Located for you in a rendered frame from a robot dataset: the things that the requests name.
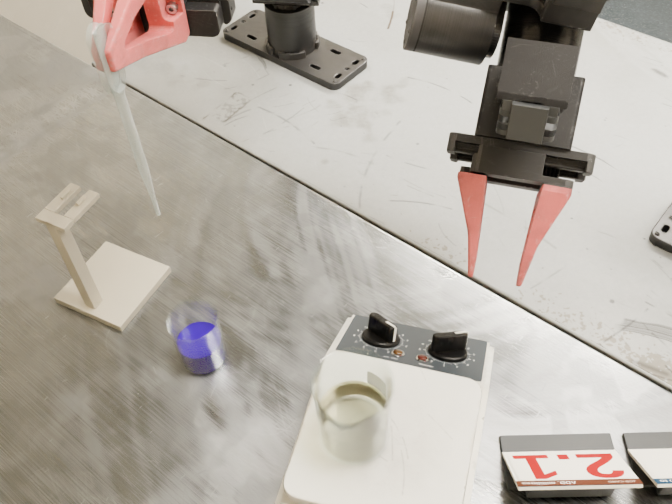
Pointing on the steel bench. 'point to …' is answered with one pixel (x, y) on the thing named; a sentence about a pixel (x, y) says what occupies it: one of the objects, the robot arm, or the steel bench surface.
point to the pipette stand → (99, 267)
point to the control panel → (418, 338)
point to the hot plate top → (420, 424)
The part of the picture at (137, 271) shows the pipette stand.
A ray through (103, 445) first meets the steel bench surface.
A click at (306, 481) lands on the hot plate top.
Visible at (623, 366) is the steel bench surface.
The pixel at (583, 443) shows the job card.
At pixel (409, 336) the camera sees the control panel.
